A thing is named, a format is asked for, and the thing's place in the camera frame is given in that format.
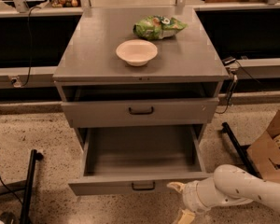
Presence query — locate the black stand leg left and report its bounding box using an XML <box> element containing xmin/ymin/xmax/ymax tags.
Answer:
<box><xmin>20</xmin><ymin>149</ymin><xmax>43</xmax><ymax>224</ymax></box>

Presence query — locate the green chip bag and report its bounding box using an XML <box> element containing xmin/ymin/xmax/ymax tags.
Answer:
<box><xmin>133</xmin><ymin>15</ymin><xmax>188</xmax><ymax>41</ymax></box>

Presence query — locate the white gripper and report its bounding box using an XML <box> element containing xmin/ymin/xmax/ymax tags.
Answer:
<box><xmin>167</xmin><ymin>180</ymin><xmax>210</xmax><ymax>224</ymax></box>

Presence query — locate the brown cardboard box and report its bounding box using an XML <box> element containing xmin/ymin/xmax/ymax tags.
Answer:
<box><xmin>247</xmin><ymin>110</ymin><xmax>280</xmax><ymax>183</ymax></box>

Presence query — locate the black cable on left wall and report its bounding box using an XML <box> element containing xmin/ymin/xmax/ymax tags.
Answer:
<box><xmin>10</xmin><ymin>5</ymin><xmax>42</xmax><ymax>88</ymax></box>

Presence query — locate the grey drawer cabinet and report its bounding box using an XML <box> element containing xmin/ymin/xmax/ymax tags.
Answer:
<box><xmin>53</xmin><ymin>7</ymin><xmax>228</xmax><ymax>142</ymax></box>

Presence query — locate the black stand leg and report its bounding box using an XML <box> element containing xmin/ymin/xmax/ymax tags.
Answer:
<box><xmin>20</xmin><ymin>149</ymin><xmax>43</xmax><ymax>224</ymax></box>
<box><xmin>222</xmin><ymin>122</ymin><xmax>259</xmax><ymax>177</ymax></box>

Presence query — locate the grey top drawer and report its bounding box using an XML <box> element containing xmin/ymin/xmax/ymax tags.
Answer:
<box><xmin>62</xmin><ymin>98</ymin><xmax>218</xmax><ymax>128</ymax></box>

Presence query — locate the black adapter with cable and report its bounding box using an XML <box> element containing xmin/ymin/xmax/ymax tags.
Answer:
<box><xmin>216</xmin><ymin>56</ymin><xmax>260</xmax><ymax>115</ymax></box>

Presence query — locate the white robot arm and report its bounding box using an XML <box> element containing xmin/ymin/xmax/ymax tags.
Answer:
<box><xmin>167</xmin><ymin>164</ymin><xmax>280</xmax><ymax>224</ymax></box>

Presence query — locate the white bowl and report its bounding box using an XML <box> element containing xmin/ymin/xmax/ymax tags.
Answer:
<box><xmin>116</xmin><ymin>39</ymin><xmax>158</xmax><ymax>67</ymax></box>

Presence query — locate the black floor cable left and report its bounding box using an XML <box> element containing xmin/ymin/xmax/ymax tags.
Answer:
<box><xmin>0</xmin><ymin>152</ymin><xmax>24</xmax><ymax>205</ymax></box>

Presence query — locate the grey drawer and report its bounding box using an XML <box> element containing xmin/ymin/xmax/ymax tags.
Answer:
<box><xmin>69</xmin><ymin>125</ymin><xmax>210</xmax><ymax>196</ymax></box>
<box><xmin>62</xmin><ymin>98</ymin><xmax>218</xmax><ymax>128</ymax></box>

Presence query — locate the black stand leg right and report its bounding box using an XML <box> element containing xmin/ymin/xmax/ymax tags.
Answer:
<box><xmin>222</xmin><ymin>122</ymin><xmax>259</xmax><ymax>177</ymax></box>

